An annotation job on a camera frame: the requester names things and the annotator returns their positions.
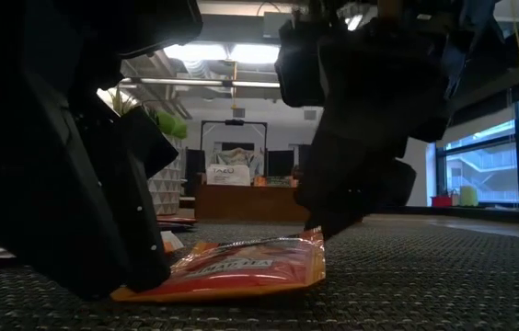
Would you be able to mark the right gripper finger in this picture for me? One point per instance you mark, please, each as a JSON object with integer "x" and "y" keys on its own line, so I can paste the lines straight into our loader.
{"x": 395, "y": 184}
{"x": 337, "y": 193}

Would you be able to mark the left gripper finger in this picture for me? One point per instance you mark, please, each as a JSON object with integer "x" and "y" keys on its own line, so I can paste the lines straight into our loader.
{"x": 20, "y": 184}
{"x": 121, "y": 207}

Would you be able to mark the dark purple tea packet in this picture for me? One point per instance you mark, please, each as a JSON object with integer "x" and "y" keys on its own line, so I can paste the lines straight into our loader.
{"x": 176, "y": 227}

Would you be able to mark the wooden tea organiser box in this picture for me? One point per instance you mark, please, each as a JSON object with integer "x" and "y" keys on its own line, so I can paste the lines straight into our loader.
{"x": 241, "y": 204}

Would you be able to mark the black computer monitor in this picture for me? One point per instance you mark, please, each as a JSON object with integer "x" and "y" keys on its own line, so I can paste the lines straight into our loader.
{"x": 195, "y": 170}
{"x": 280, "y": 163}
{"x": 304, "y": 161}

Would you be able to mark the succulent in triangle-patterned pot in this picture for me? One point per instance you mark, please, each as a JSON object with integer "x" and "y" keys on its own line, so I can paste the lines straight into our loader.
{"x": 167, "y": 193}

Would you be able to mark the red container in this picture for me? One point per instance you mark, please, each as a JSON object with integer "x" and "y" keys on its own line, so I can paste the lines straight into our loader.
{"x": 441, "y": 201}

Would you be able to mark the yellow-green container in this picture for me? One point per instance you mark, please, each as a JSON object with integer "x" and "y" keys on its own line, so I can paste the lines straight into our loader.
{"x": 469, "y": 197}

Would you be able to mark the grey woven placemat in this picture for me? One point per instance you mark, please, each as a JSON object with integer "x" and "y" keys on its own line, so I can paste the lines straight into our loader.
{"x": 402, "y": 285}

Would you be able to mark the pale patterned jacket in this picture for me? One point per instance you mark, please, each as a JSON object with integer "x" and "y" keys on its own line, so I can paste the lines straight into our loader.
{"x": 236, "y": 156}

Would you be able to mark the grey ceiling air unit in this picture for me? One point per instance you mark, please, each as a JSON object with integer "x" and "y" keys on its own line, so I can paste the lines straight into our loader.
{"x": 273, "y": 25}

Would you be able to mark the long ceiling light strip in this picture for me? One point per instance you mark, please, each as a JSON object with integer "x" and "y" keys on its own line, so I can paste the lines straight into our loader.
{"x": 195, "y": 83}

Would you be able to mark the square grey wall vent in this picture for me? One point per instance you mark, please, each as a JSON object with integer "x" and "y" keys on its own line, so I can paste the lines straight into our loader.
{"x": 310, "y": 115}
{"x": 238, "y": 112}

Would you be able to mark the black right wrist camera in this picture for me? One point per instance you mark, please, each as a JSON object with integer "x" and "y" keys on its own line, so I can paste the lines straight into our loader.
{"x": 298, "y": 69}

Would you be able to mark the window with black frame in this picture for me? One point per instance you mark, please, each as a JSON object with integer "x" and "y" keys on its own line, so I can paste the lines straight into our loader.
{"x": 480, "y": 170}

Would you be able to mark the black metal table frame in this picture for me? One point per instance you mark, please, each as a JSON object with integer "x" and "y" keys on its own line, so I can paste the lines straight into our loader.
{"x": 494, "y": 215}

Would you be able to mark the black metal stand frame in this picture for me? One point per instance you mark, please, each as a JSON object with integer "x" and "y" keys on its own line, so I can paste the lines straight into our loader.
{"x": 234, "y": 122}

